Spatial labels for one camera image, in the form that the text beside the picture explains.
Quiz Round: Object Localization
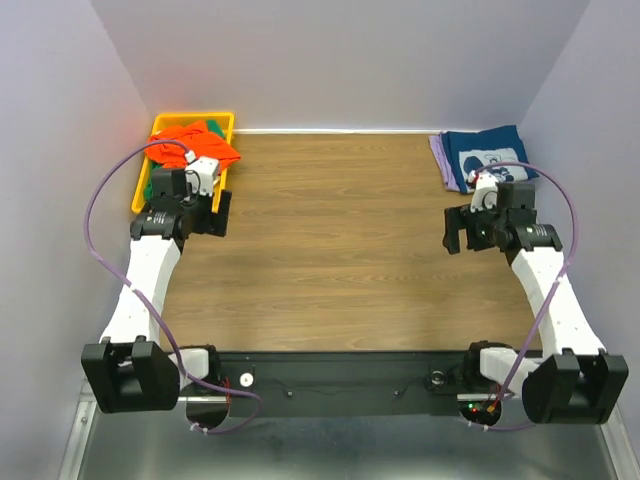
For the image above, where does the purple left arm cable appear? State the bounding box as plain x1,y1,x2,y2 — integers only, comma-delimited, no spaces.
85,139,263,435

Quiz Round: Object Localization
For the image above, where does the folded lavender t shirt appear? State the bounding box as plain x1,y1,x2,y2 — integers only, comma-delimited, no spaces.
429,134,460,192

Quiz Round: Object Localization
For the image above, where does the folded navy printed t shirt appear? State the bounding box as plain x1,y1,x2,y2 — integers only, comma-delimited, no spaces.
440,125,539,194

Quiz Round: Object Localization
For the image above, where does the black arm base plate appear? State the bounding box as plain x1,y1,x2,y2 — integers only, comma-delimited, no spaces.
211,350,495,418

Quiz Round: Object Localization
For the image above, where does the yellow plastic bin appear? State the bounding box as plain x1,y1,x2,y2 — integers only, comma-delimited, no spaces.
130,111,236,215

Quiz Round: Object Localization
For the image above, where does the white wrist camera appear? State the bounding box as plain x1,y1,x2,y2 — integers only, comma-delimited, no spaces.
185,156,220,197
468,171,499,213

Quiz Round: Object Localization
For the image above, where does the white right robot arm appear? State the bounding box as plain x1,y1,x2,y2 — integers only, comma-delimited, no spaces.
443,173,629,428

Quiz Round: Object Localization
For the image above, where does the orange t shirt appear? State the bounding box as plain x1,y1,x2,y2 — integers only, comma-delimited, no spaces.
145,120,241,170

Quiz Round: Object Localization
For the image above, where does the aluminium frame rail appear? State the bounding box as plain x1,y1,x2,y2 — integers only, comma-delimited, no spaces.
58,389,97,480

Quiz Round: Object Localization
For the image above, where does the green t shirt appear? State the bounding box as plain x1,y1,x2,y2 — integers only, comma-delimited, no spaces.
138,118,226,201

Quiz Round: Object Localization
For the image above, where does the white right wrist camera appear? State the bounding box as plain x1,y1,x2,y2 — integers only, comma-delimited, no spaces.
468,171,499,213

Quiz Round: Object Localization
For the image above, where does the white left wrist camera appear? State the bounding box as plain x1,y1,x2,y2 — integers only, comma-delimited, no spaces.
185,156,220,197

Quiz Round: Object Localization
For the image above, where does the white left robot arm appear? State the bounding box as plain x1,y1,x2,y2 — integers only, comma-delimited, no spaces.
81,157,231,413

